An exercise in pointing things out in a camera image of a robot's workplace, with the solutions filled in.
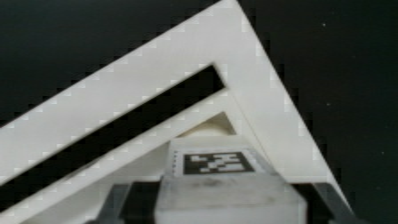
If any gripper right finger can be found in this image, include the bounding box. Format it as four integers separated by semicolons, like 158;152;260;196
313;183;370;224

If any white U-shaped fence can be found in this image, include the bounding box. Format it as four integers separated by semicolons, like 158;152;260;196
0;0;334;206

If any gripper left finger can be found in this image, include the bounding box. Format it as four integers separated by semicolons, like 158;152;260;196
86;184;132;224

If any white table leg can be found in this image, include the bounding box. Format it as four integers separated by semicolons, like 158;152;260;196
155;135;308;224

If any white square tabletop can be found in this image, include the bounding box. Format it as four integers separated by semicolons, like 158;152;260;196
0;90;249;224

